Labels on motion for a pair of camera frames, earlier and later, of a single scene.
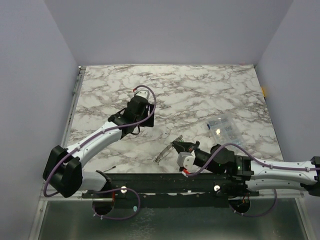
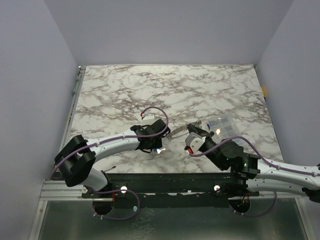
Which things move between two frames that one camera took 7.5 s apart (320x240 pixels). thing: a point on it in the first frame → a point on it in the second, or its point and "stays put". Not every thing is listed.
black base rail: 171,190 stays put
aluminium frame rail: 77,196 stays put
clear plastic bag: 224,129 stays put
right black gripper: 189,147 → 198,130
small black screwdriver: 113,167 stays put
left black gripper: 149,122 → 157,144
